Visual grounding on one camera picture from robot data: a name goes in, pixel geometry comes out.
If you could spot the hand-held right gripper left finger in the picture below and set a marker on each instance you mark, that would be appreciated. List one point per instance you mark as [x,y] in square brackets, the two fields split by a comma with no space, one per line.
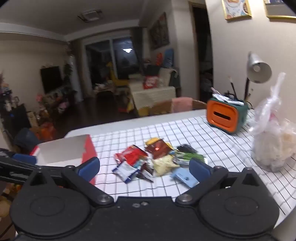
[89,168]

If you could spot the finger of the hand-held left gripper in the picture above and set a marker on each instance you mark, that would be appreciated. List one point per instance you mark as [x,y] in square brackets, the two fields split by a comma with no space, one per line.
[24,159]
[13,172]

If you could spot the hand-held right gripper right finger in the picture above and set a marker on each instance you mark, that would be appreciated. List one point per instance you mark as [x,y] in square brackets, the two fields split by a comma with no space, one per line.
[198,168]

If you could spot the green snack packet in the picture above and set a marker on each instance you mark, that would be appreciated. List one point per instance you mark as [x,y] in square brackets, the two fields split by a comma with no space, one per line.
[188,158]

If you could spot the black snack packet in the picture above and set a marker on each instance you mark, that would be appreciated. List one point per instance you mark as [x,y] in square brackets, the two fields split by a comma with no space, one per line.
[186,148]

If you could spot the red and white cardboard box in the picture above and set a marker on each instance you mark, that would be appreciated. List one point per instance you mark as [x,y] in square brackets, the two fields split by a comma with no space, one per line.
[62,150]

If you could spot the pale yellow pastry packet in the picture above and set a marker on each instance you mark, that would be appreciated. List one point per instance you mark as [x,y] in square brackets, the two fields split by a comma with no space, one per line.
[164,165]

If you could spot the white and blue small packet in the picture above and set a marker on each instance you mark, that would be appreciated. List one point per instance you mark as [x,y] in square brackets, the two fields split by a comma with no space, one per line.
[124,171]

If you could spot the brown red snack packet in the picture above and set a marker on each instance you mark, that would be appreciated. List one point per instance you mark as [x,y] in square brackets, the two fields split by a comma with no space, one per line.
[159,149]

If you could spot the dark brown small packet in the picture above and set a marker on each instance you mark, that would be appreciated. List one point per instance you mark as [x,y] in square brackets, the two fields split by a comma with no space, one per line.
[145,172]

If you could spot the yellow snack packet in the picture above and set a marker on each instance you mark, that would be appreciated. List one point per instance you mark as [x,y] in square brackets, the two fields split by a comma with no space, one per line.
[151,141]

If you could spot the light blue packet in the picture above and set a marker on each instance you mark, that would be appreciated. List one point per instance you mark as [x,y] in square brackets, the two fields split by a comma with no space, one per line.
[185,177]

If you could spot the white grid tablecloth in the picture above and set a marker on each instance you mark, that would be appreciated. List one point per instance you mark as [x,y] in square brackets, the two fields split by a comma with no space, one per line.
[208,143]

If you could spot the orange printed carton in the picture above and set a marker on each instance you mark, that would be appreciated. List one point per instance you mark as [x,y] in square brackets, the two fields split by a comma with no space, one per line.
[45,133]

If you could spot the orange tissue box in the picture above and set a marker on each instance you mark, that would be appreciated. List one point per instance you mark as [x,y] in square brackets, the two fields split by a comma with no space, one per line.
[222,115]

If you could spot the pink cloth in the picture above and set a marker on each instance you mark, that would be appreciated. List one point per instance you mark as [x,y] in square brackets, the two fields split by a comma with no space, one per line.
[182,104]

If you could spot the wooden chair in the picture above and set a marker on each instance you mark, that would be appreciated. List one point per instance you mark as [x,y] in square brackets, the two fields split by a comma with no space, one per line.
[161,108]

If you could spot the white tube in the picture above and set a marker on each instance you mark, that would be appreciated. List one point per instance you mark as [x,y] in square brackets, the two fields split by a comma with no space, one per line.
[222,96]

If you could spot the wooden coffee table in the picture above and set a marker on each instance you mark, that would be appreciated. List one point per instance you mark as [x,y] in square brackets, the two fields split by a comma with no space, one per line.
[104,90]

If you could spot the clear plastic bag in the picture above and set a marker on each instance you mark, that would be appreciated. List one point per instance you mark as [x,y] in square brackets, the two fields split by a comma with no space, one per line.
[272,139]

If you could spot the black television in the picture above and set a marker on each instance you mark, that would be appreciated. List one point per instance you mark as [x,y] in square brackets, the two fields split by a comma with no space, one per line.
[50,78]

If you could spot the sofa with cream cover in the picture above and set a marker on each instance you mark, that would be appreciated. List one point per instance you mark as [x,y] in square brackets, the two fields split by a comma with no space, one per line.
[152,96]

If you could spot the dark pen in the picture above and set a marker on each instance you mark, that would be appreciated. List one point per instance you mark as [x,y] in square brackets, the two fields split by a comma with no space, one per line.
[232,87]

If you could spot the white standing air conditioner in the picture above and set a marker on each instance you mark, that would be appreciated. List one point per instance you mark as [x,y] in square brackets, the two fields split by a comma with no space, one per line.
[74,76]

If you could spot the yellow giraffe toy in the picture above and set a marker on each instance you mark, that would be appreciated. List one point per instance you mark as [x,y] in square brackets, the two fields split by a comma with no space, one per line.
[114,77]

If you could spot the red printed cushion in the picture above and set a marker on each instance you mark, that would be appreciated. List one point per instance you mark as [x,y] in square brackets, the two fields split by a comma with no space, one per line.
[150,82]

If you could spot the glass balcony door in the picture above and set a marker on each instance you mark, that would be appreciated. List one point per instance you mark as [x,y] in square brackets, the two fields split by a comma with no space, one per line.
[108,60]

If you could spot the orange cushion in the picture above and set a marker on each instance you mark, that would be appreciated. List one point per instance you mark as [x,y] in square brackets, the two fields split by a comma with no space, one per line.
[159,59]

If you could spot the blue cushion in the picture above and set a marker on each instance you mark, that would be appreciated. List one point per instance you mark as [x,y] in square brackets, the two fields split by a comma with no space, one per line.
[170,55]

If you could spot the silver desk lamp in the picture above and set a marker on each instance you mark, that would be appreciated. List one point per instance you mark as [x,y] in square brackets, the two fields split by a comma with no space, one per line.
[257,67]

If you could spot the yellow framed picture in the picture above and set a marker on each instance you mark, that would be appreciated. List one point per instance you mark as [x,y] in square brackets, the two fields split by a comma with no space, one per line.
[279,10]
[237,9]

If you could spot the dark wall painting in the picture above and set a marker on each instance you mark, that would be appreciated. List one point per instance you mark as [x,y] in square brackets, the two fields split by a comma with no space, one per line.
[159,30]

